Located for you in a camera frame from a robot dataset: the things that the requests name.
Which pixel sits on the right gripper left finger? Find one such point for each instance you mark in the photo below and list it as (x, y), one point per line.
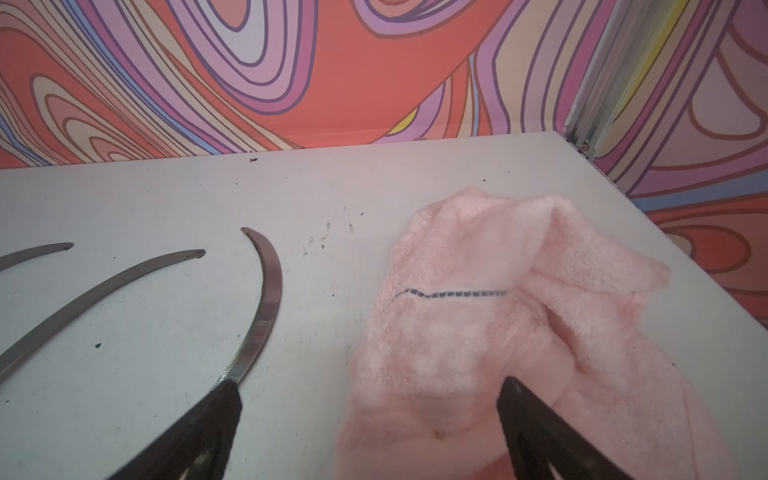
(196, 446)

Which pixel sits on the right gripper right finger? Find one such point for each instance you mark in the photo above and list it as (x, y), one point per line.
(542, 445)

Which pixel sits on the pink rag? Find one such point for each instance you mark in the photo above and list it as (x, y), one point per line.
(482, 288)

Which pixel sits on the orange handled sickle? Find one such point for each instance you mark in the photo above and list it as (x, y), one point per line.
(266, 314)

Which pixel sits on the wooden handled sickle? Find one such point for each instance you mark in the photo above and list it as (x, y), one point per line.
(21, 351)
(12, 259)

